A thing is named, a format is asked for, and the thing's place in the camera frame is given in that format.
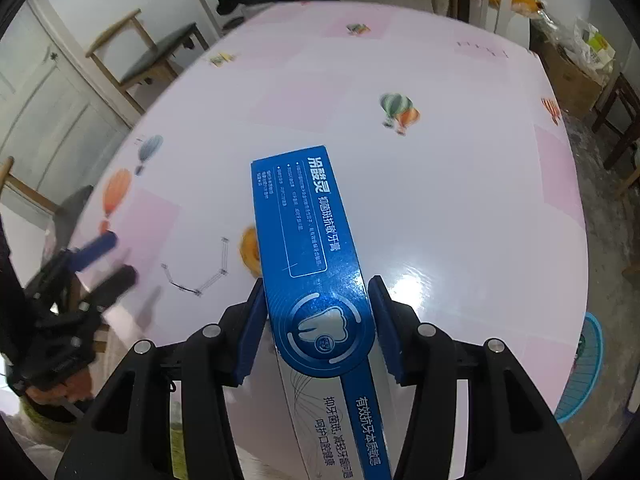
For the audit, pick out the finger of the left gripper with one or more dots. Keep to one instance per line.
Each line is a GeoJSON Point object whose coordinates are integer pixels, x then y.
{"type": "Point", "coordinates": [97, 248]}

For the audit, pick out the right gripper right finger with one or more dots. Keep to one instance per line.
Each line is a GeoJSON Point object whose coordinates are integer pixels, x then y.
{"type": "Point", "coordinates": [397, 327]}

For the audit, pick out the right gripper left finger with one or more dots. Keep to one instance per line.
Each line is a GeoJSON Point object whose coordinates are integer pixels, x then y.
{"type": "Point", "coordinates": [242, 326]}

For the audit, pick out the blue toothpaste box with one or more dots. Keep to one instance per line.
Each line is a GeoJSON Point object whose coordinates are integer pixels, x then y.
{"type": "Point", "coordinates": [321, 320]}

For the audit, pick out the left green fuzzy sleeve forearm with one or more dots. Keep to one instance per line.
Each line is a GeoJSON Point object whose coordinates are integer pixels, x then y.
{"type": "Point", "coordinates": [46, 421]}

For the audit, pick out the blue trash bin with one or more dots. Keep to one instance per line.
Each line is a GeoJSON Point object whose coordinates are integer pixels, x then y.
{"type": "Point", "coordinates": [585, 372]}

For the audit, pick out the cardboard box with trash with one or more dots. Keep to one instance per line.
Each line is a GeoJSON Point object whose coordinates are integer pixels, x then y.
{"type": "Point", "coordinates": [578, 74]}

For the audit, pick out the left hand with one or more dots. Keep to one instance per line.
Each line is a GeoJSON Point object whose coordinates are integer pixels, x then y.
{"type": "Point", "coordinates": [75, 388]}

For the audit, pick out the white door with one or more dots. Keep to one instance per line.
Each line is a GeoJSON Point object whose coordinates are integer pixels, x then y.
{"type": "Point", "coordinates": [61, 134]}

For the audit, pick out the dark wooden stool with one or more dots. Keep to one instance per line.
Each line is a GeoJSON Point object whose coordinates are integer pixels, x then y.
{"type": "Point", "coordinates": [620, 114]}

